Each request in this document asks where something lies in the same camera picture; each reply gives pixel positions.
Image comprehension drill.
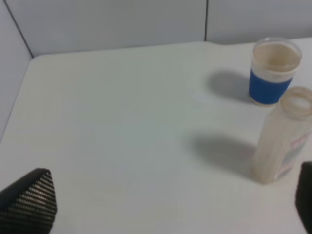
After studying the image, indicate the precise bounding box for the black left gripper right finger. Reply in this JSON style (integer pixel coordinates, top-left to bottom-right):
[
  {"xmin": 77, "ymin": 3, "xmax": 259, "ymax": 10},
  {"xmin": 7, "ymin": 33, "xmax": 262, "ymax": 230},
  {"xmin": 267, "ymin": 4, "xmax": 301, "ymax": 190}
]
[{"xmin": 295, "ymin": 161, "xmax": 312, "ymax": 231}]

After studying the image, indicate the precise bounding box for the clear plastic drink bottle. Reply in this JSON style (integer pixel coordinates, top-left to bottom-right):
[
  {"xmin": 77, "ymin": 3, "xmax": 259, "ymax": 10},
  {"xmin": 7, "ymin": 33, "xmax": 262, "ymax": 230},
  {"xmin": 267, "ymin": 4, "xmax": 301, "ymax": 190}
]
[{"xmin": 251, "ymin": 87, "xmax": 312, "ymax": 184}]

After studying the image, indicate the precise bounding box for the blue sleeved paper cup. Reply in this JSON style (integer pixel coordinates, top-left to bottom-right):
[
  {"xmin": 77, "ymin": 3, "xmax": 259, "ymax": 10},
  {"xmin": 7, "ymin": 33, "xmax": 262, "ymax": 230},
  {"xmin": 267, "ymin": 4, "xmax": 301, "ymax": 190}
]
[{"xmin": 249, "ymin": 37, "xmax": 302, "ymax": 106}]

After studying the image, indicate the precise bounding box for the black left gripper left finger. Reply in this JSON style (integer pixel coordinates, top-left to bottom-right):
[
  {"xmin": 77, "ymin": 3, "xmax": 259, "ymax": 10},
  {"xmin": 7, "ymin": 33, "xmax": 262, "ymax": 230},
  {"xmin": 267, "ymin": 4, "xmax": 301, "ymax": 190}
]
[{"xmin": 0, "ymin": 168, "xmax": 57, "ymax": 234}]

